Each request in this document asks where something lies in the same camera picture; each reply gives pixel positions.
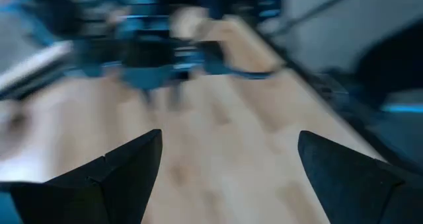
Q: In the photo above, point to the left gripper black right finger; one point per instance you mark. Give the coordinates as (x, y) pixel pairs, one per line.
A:
(357, 187)

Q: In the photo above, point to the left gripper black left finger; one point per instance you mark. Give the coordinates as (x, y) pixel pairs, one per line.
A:
(109, 191)

